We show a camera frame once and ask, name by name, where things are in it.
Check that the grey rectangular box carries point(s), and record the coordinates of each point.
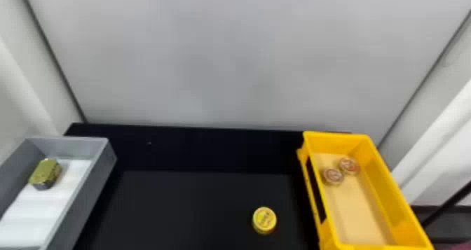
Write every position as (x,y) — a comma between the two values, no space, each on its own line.
(88,192)

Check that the yellow can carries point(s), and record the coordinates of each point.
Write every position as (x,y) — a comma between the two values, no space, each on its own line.
(333,176)
(349,165)
(264,219)

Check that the yellow rectangular box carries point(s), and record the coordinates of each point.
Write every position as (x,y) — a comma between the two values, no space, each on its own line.
(386,207)

